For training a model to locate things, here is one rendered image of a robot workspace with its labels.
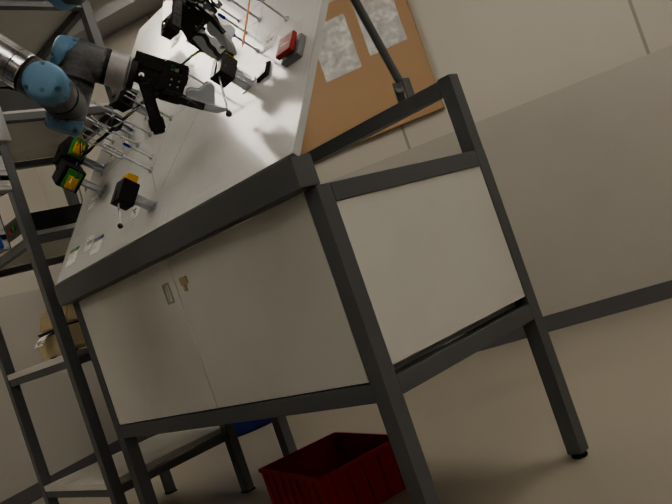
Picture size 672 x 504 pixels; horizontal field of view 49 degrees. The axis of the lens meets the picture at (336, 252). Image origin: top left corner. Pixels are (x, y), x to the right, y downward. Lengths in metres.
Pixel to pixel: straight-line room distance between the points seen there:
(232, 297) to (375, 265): 0.39
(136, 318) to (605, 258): 2.37
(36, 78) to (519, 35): 2.76
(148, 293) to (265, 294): 0.48
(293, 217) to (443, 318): 0.39
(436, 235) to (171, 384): 0.84
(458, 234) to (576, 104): 2.11
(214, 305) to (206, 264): 0.10
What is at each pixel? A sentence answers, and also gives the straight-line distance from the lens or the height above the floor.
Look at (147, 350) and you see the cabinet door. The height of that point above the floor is 0.59.
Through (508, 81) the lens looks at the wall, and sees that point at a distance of 3.79.
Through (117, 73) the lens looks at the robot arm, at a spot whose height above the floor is 1.16.
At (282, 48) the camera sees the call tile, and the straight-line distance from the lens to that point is 1.60.
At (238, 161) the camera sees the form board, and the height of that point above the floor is 0.92.
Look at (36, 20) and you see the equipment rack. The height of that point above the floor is 1.83.
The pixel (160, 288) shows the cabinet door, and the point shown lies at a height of 0.73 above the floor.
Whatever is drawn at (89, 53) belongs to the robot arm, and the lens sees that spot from 1.61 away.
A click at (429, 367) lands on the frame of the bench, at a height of 0.38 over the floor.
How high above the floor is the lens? 0.63
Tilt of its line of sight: 1 degrees up
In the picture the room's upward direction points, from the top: 19 degrees counter-clockwise
